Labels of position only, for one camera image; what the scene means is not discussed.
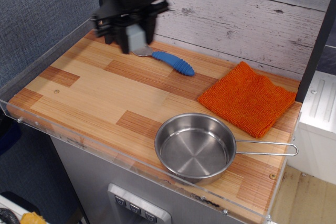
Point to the black yellow object bottom left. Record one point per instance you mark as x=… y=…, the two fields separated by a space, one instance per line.
x=15 y=209

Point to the dark grey post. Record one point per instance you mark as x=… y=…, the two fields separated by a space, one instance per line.
x=317 y=51
x=104 y=19

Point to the small steel pan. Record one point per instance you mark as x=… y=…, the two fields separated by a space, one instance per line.
x=197 y=148

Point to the clear acrylic guard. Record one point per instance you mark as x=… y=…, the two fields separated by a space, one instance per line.
x=71 y=85

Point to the grey cabinet body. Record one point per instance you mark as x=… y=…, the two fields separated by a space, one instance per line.
x=91 y=170

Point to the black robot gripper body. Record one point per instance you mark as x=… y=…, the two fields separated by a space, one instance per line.
x=128 y=1

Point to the dark grey right post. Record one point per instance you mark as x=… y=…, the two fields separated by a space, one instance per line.
x=317 y=51

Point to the orange folded cloth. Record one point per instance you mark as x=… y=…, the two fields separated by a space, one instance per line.
x=248 y=100

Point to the grey cube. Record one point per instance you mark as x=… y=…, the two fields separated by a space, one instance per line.
x=136 y=37

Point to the spoon with blue handle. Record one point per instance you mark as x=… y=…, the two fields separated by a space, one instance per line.
x=175 y=62

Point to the white metal box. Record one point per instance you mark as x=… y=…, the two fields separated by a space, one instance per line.
x=315 y=130

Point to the dark grey left post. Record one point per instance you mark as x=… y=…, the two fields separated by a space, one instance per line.
x=104 y=19

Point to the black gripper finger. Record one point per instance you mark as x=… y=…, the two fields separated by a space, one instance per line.
x=121 y=37
x=148 y=23

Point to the silver button panel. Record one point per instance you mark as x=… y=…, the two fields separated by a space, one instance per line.
x=128 y=206

